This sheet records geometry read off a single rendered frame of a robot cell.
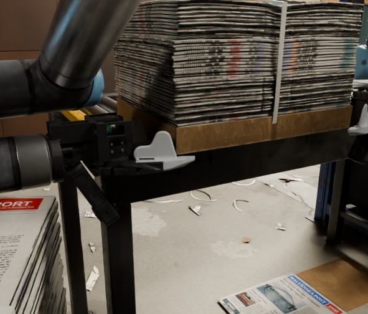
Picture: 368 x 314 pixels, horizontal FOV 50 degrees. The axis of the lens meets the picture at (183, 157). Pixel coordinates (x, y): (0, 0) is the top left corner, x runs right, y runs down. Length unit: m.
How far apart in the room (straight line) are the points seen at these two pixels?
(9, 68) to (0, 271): 0.30
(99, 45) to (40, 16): 3.37
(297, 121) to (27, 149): 0.45
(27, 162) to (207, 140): 0.27
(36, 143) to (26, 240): 0.24
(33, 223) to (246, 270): 1.46
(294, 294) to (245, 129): 1.09
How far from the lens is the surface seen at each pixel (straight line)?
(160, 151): 0.58
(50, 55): 0.51
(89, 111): 1.02
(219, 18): 0.61
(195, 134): 0.60
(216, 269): 1.76
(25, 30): 3.81
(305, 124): 0.74
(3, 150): 0.55
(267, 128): 0.68
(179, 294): 1.62
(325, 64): 0.75
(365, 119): 0.86
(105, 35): 0.45
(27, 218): 0.38
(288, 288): 1.68
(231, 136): 0.64
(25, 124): 3.89
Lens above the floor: 0.99
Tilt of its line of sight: 18 degrees down
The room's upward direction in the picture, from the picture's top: straight up
